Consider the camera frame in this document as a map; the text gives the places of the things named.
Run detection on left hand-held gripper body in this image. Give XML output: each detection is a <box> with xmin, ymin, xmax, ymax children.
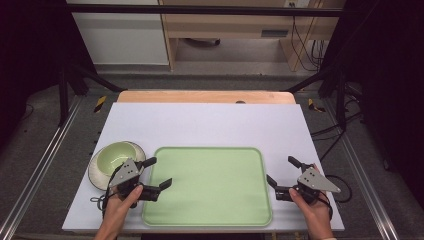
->
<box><xmin>108</xmin><ymin>157</ymin><xmax>161</xmax><ymax>209</ymax></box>

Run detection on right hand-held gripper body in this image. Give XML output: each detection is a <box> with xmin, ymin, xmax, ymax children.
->
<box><xmin>275</xmin><ymin>162</ymin><xmax>342</xmax><ymax>206</ymax></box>

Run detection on person's right hand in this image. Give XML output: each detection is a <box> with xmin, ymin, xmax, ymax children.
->
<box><xmin>288</xmin><ymin>163</ymin><xmax>334</xmax><ymax>225</ymax></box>

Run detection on person's left hand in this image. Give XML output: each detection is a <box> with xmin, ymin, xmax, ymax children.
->
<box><xmin>105</xmin><ymin>184</ymin><xmax>144</xmax><ymax>222</ymax></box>

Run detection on light green bowl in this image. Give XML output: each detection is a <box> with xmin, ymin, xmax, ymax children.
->
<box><xmin>96</xmin><ymin>141</ymin><xmax>139</xmax><ymax>177</ymax></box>

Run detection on white plate with dark rim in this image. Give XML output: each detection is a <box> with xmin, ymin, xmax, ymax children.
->
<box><xmin>87</xmin><ymin>140</ymin><xmax>147</xmax><ymax>192</ymax></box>

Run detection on light green tray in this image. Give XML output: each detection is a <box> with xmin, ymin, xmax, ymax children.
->
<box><xmin>141</xmin><ymin>146</ymin><xmax>274</xmax><ymax>228</ymax></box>

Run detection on yellow and black tape strip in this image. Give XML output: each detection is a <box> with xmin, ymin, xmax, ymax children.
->
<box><xmin>306</xmin><ymin>97</ymin><xmax>327</xmax><ymax>113</ymax></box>
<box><xmin>93</xmin><ymin>95</ymin><xmax>108</xmax><ymax>114</ymax></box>

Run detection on white board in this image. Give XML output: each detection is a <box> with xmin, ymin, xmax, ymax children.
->
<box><xmin>61</xmin><ymin>102</ymin><xmax>346</xmax><ymax>233</ymax></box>

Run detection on black metal stand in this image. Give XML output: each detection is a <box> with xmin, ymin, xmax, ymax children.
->
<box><xmin>57</xmin><ymin>59</ymin><xmax>125</xmax><ymax>127</ymax></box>
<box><xmin>285</xmin><ymin>65</ymin><xmax>348</xmax><ymax>132</ymax></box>

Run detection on black curtain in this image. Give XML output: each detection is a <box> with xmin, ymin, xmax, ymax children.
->
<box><xmin>320</xmin><ymin>0</ymin><xmax>424</xmax><ymax>209</ymax></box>
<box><xmin>0</xmin><ymin>0</ymin><xmax>98</xmax><ymax>153</ymax></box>

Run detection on white cabinet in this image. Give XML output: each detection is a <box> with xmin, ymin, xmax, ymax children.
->
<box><xmin>65</xmin><ymin>0</ymin><xmax>170</xmax><ymax>66</ymax></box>

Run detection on wooden desk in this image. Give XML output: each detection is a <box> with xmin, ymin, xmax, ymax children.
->
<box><xmin>158</xmin><ymin>0</ymin><xmax>346</xmax><ymax>72</ymax></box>

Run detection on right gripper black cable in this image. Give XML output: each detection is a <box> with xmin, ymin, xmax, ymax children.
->
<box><xmin>324</xmin><ymin>173</ymin><xmax>354</xmax><ymax>204</ymax></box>

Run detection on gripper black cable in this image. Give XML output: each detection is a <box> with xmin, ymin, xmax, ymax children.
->
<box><xmin>324</xmin><ymin>173</ymin><xmax>354</xmax><ymax>204</ymax></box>
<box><xmin>89</xmin><ymin>195</ymin><xmax>110</xmax><ymax>214</ymax></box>

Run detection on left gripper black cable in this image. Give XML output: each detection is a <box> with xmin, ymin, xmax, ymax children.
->
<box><xmin>89</xmin><ymin>195</ymin><xmax>110</xmax><ymax>214</ymax></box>

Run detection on black floor cables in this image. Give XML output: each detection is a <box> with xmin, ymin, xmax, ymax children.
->
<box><xmin>309</xmin><ymin>98</ymin><xmax>365</xmax><ymax>162</ymax></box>

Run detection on aluminium floor rail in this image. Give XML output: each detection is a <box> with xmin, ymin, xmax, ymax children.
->
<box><xmin>0</xmin><ymin>95</ymin><xmax>84</xmax><ymax>240</ymax></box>
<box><xmin>323</xmin><ymin>99</ymin><xmax>402</xmax><ymax>240</ymax></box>

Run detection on black hanging cables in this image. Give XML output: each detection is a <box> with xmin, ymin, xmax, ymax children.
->
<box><xmin>289</xmin><ymin>15</ymin><xmax>327</xmax><ymax>72</ymax></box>

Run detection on black horizontal frame bar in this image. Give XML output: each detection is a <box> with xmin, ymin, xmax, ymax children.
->
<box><xmin>65</xmin><ymin>3</ymin><xmax>345</xmax><ymax>18</ymax></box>

